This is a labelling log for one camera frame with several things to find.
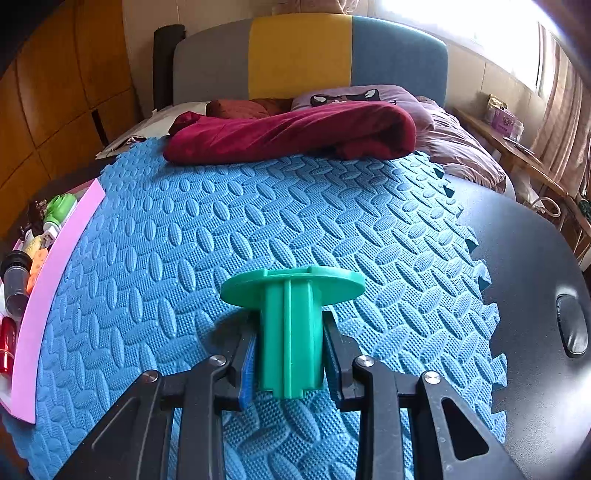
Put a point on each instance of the husky print pillow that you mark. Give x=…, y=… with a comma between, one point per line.
x=346, y=97

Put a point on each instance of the green and white toy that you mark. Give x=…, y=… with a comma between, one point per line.
x=60, y=207

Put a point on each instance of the green plastic spool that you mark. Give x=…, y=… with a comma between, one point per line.
x=288, y=332

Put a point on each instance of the dark red cushion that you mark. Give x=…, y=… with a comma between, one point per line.
x=244, y=108

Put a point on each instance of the grey yellow blue headboard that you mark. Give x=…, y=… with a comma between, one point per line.
x=300, y=55

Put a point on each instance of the white pillow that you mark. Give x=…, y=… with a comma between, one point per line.
x=159, y=121

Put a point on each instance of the wooden side table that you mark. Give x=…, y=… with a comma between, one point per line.
x=521, y=159

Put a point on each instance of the pink cardboard box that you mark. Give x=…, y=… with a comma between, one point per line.
x=55, y=295

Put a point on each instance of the blue foam puzzle mat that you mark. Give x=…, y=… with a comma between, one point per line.
x=323, y=221

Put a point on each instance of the red plastic bottle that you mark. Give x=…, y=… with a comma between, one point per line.
x=7, y=341

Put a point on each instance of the wooden wardrobe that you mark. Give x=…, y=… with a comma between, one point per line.
x=60, y=92

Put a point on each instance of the dark red blanket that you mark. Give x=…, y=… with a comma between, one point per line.
x=286, y=134

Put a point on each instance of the pink patterned curtain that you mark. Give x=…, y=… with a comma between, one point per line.
x=563, y=115
x=323, y=5

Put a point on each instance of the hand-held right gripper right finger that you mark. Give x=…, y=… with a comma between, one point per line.
x=333, y=364

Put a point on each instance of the pink quilt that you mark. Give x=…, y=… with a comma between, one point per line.
x=461, y=147

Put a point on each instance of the purple gift box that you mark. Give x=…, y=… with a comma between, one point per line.
x=503, y=121

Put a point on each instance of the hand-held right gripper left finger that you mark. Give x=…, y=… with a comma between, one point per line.
x=248, y=369

